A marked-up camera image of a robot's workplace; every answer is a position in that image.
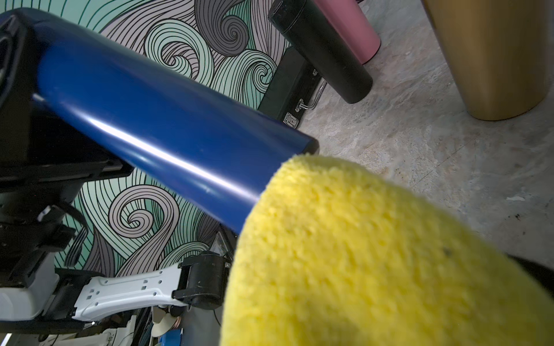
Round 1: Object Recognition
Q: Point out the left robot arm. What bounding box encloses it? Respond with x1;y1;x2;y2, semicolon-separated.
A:
1;10;230;334

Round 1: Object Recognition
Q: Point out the gold thermos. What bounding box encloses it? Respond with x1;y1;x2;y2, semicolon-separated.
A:
422;0;549;121

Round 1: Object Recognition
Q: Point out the yellow grey cleaning cloth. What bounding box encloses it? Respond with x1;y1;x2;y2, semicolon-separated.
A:
220;156;553;345

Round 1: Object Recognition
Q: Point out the pink thermos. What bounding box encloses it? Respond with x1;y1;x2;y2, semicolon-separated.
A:
315;0;381;65

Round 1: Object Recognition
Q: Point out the black hard case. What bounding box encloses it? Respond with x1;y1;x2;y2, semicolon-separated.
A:
258;47;327;128

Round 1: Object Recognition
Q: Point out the black thermos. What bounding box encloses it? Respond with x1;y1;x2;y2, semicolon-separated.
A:
268;0;373;104

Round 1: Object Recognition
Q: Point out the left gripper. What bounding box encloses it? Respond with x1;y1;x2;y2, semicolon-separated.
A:
1;12;132;285

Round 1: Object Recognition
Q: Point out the blue thermos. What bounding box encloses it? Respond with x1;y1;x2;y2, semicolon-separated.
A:
12;8;319;233

